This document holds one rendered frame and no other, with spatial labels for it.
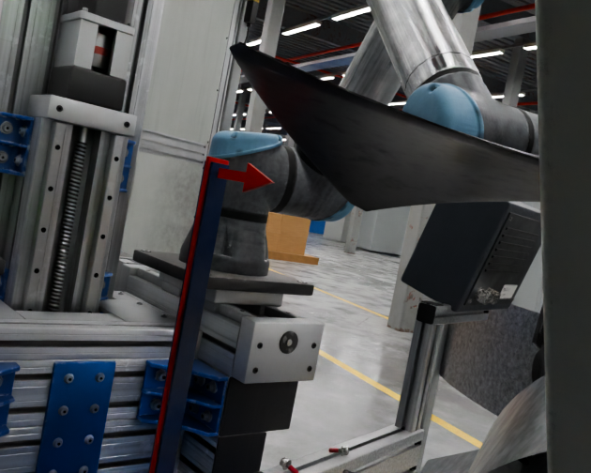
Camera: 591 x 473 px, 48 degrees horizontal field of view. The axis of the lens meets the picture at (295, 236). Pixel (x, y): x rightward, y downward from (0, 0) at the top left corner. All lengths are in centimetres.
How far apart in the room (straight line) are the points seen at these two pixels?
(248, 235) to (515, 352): 158
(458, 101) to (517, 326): 191
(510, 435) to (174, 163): 233
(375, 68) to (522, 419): 84
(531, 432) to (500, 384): 233
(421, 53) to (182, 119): 188
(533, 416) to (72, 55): 90
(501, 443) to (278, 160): 89
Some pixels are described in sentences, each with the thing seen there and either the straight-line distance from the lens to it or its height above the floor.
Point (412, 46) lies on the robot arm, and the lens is 71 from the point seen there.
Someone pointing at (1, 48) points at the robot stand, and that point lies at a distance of 108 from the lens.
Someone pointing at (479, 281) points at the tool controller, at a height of 110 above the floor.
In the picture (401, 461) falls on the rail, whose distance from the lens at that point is 103.
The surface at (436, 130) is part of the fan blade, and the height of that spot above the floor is 122.
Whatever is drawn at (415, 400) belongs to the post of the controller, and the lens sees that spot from 103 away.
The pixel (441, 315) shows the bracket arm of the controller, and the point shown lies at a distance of 105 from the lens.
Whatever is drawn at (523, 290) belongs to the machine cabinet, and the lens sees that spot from 1035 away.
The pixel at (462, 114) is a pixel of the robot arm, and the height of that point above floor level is 127.
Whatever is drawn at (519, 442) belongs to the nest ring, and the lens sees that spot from 21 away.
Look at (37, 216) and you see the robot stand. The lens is 101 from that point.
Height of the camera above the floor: 117
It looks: 3 degrees down
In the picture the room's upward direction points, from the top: 11 degrees clockwise
